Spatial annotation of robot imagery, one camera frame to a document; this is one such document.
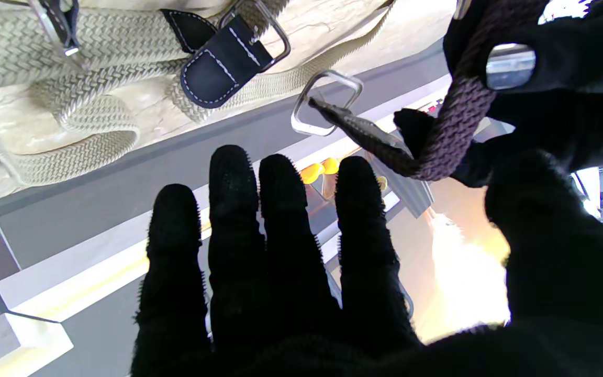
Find dark brown woven belt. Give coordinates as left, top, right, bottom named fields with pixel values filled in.
left=291, top=0, right=549, bottom=182

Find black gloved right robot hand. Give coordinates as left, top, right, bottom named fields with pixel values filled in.
left=131, top=146, right=603, bottom=377

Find white pampas grass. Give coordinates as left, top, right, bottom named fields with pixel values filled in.
left=426, top=208, right=512, bottom=343

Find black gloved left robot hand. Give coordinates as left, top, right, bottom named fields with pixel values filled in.
left=393, top=0, right=603, bottom=188

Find beige woven belt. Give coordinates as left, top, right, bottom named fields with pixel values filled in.
left=0, top=0, right=403, bottom=187

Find yellow lemons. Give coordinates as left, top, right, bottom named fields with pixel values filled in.
left=300, top=157, right=340, bottom=185

